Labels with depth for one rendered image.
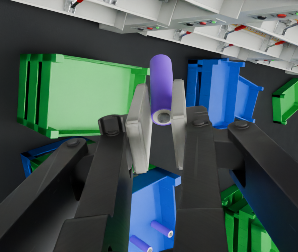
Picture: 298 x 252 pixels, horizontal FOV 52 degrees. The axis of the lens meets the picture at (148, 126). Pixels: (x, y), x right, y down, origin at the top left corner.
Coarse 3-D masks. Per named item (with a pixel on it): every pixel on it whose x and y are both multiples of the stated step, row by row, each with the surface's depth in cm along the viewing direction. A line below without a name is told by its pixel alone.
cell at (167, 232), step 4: (152, 224) 76; (156, 224) 75; (160, 224) 75; (156, 228) 75; (160, 228) 74; (164, 228) 73; (168, 228) 73; (160, 232) 74; (164, 232) 72; (168, 232) 72; (172, 232) 73; (168, 236) 72
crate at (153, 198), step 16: (144, 176) 70; (160, 176) 70; (176, 176) 69; (144, 192) 73; (160, 192) 76; (144, 208) 74; (160, 208) 78; (144, 224) 75; (144, 240) 76; (160, 240) 80
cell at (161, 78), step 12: (156, 60) 24; (168, 60) 25; (156, 72) 23; (168, 72) 23; (156, 84) 22; (168, 84) 22; (156, 96) 22; (168, 96) 22; (156, 108) 21; (168, 108) 21; (156, 120) 22; (168, 120) 21
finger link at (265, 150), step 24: (240, 120) 14; (240, 144) 12; (264, 144) 11; (264, 168) 10; (288, 168) 10; (264, 192) 10; (288, 192) 9; (264, 216) 11; (288, 216) 9; (288, 240) 9
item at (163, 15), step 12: (96, 0) 68; (108, 0) 68; (120, 0) 72; (132, 0) 73; (144, 0) 75; (156, 0) 78; (168, 0) 77; (132, 12) 75; (144, 12) 77; (156, 12) 79; (168, 12) 77; (168, 24) 77
